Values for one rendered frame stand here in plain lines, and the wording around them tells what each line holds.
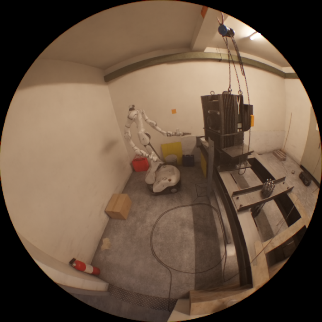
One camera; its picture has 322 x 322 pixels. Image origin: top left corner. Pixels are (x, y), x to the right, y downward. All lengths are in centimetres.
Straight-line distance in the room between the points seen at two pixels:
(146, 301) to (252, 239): 133
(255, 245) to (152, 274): 117
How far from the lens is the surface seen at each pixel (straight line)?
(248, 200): 122
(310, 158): 389
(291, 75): 439
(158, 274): 159
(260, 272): 104
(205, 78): 268
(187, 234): 165
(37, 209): 147
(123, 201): 195
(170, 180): 186
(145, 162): 278
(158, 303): 164
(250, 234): 105
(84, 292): 152
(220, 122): 142
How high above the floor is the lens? 155
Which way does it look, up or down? 29 degrees down
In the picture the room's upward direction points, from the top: 13 degrees counter-clockwise
